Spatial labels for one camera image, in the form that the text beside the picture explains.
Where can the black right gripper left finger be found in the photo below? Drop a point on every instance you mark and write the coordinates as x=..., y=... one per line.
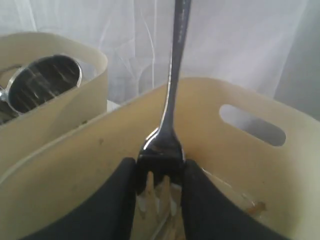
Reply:
x=106, y=215

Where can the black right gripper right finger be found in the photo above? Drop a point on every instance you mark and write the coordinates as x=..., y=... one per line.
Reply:
x=209, y=215

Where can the light wooden chopstick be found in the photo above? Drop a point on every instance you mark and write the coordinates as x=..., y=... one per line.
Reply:
x=147, y=200

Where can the stainless steel fork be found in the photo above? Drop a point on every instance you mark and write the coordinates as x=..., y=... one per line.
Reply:
x=162, y=153

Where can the steel mug with handle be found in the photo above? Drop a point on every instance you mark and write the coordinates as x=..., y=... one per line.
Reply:
x=7, y=112

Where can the small stainless steel cup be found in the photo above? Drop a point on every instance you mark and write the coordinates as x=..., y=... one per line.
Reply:
x=43, y=80

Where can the cream bin with triangle mark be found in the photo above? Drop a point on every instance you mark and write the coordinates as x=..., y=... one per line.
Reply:
x=50, y=182

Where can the cream bin with circle mark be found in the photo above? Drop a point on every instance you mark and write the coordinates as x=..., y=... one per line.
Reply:
x=28, y=132

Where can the white backdrop curtain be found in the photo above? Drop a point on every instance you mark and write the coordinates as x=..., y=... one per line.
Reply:
x=269, y=46

